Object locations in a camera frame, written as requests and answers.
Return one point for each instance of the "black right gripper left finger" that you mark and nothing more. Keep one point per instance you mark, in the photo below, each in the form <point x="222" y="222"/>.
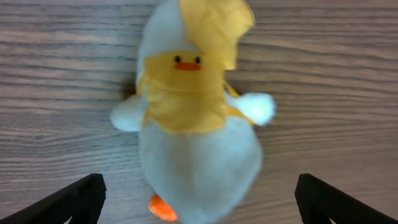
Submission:
<point x="79" y="203"/>

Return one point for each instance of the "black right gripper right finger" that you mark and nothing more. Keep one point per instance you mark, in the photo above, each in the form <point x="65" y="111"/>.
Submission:
<point x="321" y="203"/>

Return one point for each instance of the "white plush duck toy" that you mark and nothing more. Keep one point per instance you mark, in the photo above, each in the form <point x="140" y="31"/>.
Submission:
<point x="197" y="144"/>

